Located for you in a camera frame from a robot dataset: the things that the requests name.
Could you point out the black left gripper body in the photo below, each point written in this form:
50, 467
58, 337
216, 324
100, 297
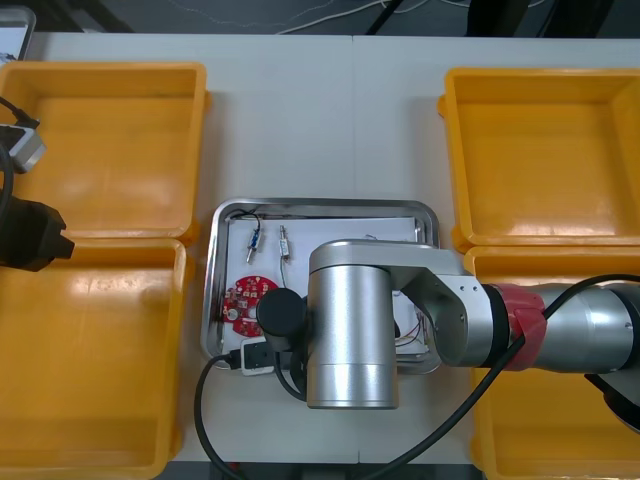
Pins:
27, 235

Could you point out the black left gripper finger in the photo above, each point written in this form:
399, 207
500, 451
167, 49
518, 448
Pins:
69, 248

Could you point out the round red circuit board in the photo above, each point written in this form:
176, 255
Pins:
242, 300

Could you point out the solenoid with blue label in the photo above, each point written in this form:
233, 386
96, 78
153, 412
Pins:
255, 239

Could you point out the solenoid with white label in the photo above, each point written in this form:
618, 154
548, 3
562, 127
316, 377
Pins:
284, 247

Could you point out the silver and black right arm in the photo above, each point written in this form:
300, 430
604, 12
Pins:
350, 325

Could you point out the yellow-orange plastic bin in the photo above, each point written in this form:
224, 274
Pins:
540, 165
125, 150
550, 440
100, 375

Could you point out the small steel tray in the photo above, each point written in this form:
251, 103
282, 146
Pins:
15, 40

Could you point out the white paper sheet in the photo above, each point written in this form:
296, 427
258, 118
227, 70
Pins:
310, 232

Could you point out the black stand leg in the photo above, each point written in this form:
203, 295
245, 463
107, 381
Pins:
382, 17

